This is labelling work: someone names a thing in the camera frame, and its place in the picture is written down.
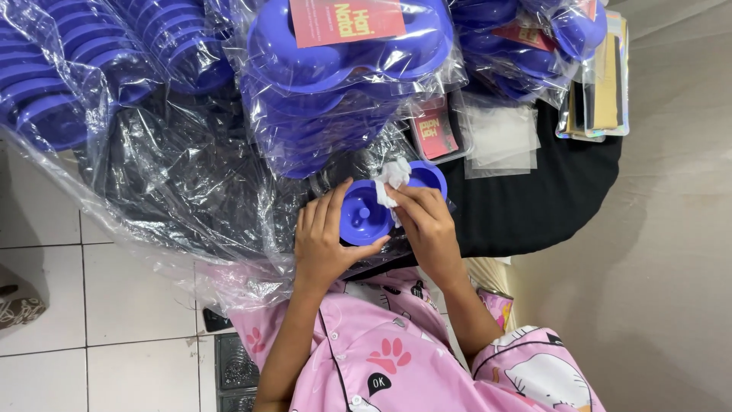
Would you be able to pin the person's right hand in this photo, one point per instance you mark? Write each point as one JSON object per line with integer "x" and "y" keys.
{"x": 432, "y": 234}

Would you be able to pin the person's left hand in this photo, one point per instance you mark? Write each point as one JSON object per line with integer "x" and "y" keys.
{"x": 320, "y": 246}

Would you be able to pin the person's right fingers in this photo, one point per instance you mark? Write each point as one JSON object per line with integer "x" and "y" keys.
{"x": 407, "y": 201}

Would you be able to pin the white tissue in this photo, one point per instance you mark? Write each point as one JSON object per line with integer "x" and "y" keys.
{"x": 394, "y": 171}

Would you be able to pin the blue plastic double bowl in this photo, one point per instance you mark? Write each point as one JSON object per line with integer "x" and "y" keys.
{"x": 360, "y": 222}

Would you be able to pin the clear box of red cards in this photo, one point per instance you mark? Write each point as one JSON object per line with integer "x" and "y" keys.
{"x": 436, "y": 133}

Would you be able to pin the pile of clear plastic sleeves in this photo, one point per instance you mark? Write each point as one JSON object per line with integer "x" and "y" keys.
{"x": 500, "y": 140}

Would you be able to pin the black cloth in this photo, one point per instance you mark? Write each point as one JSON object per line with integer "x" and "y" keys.
{"x": 543, "y": 200}

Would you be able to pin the pink tin can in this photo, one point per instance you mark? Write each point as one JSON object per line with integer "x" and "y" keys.
{"x": 496, "y": 306}

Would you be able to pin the tall stack of wrapped blue bowls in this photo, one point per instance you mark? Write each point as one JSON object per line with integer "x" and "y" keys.
{"x": 343, "y": 74}

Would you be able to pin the pink printed pajamas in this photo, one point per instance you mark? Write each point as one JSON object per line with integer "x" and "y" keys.
{"x": 394, "y": 360}

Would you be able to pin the large red printed card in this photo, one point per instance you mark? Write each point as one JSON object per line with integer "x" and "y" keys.
{"x": 343, "y": 23}

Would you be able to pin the low heap of wrapped blue bowls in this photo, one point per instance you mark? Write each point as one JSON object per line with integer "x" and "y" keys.
{"x": 532, "y": 57}

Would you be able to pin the small red printed card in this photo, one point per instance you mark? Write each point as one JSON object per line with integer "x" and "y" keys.
{"x": 523, "y": 35}

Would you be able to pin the black phone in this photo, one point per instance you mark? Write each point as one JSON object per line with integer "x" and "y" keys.
{"x": 216, "y": 320}

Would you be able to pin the holographic zip pouches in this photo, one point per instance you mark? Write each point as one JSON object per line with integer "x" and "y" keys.
{"x": 606, "y": 86}

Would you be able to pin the large clear plastic bag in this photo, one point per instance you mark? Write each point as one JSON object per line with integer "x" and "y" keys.
{"x": 171, "y": 206}

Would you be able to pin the metal floor grate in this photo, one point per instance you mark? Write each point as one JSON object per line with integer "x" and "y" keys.
{"x": 235, "y": 372}

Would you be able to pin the rows of unwrapped blue bowls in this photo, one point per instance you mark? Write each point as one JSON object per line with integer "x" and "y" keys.
{"x": 86, "y": 51}

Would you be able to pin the brown patterned slipper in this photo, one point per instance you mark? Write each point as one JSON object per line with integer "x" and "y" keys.
{"x": 20, "y": 312}

